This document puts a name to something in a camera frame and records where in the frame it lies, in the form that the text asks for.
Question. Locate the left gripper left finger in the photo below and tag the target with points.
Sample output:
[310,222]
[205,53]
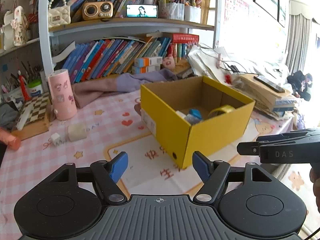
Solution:
[106,174]

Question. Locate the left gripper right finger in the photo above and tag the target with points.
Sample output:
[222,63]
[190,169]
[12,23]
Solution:
[213,175]

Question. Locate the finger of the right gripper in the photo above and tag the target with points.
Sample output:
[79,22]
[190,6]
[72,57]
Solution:
[248,148]
[289,135]

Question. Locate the yellow tape roll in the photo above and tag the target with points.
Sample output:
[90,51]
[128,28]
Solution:
[220,110]

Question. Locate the beige foam block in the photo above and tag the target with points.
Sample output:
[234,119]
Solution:
[77,132]

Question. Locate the white charger plug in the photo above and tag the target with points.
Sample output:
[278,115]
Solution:
[182,115]

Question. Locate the blue object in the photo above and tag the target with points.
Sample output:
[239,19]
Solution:
[196,113]

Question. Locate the stack of old books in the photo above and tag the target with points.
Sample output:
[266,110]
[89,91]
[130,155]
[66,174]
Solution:
[276,105]

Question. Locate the pink checked tablecloth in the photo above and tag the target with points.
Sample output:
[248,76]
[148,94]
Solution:
[113,125]

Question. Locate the white small plug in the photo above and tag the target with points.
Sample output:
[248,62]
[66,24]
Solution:
[56,139]

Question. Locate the wooden chess board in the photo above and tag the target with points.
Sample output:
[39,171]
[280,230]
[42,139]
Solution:
[37,122]

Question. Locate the pink purple cloth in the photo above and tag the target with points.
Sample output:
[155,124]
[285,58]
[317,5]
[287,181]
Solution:
[88,91]

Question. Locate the pink cylinder container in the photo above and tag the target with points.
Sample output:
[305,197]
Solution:
[62,95]

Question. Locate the white tote bag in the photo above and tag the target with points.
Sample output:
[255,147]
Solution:
[204,62]

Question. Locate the orange pink bottle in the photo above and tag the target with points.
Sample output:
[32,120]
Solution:
[10,140]

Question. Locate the red figurine pen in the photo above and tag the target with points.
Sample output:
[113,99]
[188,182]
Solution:
[23,87]

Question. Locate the grey clothing pile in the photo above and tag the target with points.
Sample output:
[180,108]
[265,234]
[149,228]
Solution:
[8,116]

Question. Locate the orange white box lower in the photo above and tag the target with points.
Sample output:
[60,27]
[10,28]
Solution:
[141,70]

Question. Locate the orange white box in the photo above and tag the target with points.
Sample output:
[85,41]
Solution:
[141,70]
[148,61]

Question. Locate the orange white box upper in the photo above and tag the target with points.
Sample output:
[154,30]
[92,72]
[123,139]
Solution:
[148,61]

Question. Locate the pink pig plush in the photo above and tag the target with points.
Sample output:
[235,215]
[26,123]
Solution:
[169,62]

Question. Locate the red thick dictionary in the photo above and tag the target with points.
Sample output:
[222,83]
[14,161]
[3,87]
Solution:
[184,38]

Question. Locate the gold retro radio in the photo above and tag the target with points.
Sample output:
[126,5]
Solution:
[97,10]

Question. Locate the white quilted handbag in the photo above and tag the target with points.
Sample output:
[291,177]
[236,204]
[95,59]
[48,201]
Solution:
[59,15]

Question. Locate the smartphone showing video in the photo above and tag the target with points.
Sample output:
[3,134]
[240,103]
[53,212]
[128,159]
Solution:
[141,10]

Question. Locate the white rabbit figurine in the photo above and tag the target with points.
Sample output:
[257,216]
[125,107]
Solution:
[15,28]

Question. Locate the white shelf post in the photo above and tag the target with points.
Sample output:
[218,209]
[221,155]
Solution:
[44,38]

